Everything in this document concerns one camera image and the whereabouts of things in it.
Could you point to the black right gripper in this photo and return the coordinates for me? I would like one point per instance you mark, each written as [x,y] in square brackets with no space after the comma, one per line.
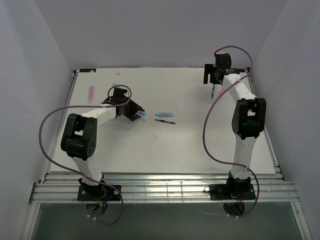
[208,69]

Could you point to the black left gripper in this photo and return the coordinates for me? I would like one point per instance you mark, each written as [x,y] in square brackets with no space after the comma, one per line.
[135,107]

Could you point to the light blue highlighter cap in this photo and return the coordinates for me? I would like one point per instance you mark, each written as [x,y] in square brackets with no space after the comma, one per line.
[142,113]

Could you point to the blue gel pen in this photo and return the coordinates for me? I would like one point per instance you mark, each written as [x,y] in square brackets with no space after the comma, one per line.
[165,121]
[213,91]

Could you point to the light blue highlighter body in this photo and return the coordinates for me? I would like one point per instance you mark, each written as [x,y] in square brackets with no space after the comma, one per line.
[165,114]

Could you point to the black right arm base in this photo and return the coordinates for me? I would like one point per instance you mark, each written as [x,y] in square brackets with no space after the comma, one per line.
[233,189]

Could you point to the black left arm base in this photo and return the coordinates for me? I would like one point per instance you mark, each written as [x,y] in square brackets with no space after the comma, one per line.
[90,193]

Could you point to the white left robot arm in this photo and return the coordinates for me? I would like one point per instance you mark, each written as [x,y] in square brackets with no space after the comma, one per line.
[79,138]

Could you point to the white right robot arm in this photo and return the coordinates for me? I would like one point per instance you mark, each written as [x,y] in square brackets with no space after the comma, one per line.
[248,119]

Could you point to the blue label sticker left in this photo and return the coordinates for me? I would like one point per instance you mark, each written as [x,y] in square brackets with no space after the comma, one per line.
[87,70]

